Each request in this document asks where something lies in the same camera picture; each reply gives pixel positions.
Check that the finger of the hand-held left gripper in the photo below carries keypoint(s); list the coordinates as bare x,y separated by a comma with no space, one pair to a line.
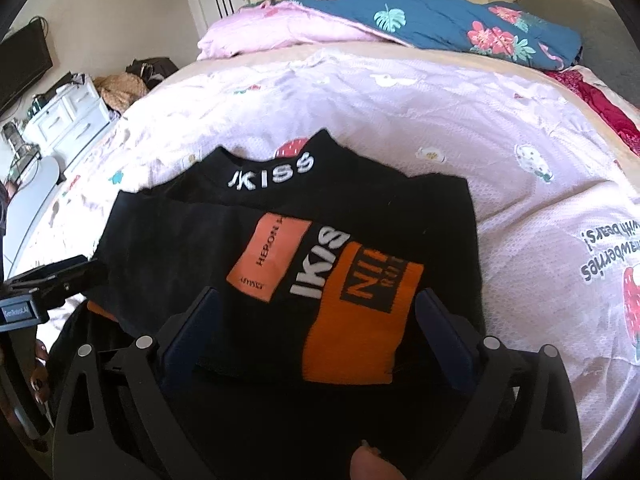
65,275

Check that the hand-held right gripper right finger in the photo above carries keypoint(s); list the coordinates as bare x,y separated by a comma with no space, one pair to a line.
445,335

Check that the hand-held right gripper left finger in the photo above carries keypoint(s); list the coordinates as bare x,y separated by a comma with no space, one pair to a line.
192,330

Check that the black sweater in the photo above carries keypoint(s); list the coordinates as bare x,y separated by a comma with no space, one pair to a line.
200,220

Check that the person's left hand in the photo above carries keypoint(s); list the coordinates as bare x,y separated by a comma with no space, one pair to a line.
40,365

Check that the person's right hand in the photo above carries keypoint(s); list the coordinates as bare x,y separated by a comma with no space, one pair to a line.
370,462

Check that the white round table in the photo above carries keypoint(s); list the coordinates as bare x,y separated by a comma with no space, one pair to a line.
30,195

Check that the white drawer cabinet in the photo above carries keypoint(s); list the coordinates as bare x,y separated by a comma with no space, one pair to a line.
70,110

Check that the tan straw hat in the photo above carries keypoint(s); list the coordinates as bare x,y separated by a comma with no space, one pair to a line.
122,92

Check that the pink printed blanket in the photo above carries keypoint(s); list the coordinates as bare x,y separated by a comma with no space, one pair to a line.
450,125

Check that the black television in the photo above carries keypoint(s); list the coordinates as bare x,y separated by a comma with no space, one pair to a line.
25,67

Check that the black bag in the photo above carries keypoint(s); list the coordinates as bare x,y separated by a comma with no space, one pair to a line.
152,67

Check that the bed with beige sheet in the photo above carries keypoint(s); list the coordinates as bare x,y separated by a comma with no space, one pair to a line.
475,60

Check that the red patterned pillow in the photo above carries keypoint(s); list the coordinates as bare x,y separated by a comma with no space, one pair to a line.
610,105

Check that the blue floral pink-backed quilt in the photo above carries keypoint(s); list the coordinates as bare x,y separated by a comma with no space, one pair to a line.
440,15

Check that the grey fabric headboard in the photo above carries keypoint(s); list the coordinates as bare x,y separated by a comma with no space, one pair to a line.
600,25

